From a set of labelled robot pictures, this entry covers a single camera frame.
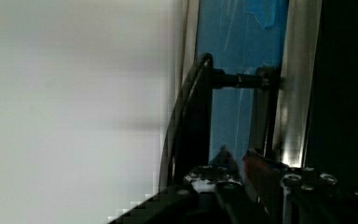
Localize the black toaster oven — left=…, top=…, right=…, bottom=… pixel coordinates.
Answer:
left=159, top=0, right=358, bottom=192

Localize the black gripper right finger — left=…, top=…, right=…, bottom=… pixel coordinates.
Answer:
left=241, top=148, right=339, bottom=224

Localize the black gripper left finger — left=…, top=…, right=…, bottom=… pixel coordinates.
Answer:
left=183, top=146, right=249, bottom=224

